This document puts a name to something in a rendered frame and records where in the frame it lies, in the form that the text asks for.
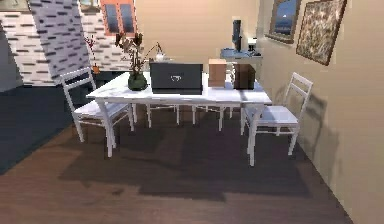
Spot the brown patterned framed picture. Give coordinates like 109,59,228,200
295,0,348,67

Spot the dark brown box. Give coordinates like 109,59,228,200
232,63,257,90

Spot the orange framed window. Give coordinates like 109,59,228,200
99,0,138,36

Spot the green vase with dried flowers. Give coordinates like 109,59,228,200
114,31,164,92

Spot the dark blue tall vase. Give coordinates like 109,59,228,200
232,19,243,52

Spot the blue framed picture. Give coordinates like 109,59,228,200
265,0,303,45

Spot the light brown cardboard box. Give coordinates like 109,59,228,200
208,58,228,88

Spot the red twig plant in pot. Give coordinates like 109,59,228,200
84,35,101,75

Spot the white and black small appliance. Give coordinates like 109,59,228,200
247,37,262,57

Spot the blue side table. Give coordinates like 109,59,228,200
219,48,264,64

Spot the white dining table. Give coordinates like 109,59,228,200
85,70,273,167

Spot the black laptop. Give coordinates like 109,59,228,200
149,61,204,96

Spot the white dining chair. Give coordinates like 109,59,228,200
240,71,314,156
59,66,136,144
145,103,234,132

